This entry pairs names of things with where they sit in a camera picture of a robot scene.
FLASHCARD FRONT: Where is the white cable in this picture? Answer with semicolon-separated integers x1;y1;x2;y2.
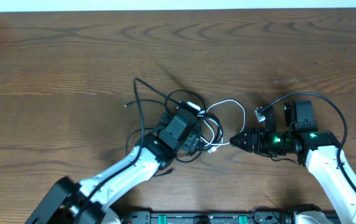
196;99;246;153

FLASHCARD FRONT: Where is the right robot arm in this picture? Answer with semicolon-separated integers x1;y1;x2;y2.
230;101;356;223

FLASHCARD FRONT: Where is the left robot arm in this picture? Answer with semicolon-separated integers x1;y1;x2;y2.
27;105;205;223

